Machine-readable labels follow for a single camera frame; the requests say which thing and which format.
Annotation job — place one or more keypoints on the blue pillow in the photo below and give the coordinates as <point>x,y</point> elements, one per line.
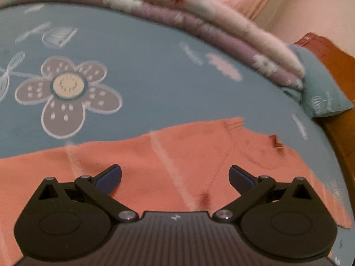
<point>319,88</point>

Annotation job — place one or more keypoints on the folded floral quilt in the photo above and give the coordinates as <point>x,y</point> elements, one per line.
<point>194,13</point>

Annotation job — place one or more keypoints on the wooden headboard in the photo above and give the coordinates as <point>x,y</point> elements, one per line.
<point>338,69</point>

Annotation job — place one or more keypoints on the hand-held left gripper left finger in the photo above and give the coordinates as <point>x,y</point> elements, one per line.
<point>109,178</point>

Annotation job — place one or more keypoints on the blue flower-print bed sheet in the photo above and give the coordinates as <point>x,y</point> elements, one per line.
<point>155,74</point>

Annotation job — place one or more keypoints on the orange knit sweater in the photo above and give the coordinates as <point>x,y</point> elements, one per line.
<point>180,155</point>

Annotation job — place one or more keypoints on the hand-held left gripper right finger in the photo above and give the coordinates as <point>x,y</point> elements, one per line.
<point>240,179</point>

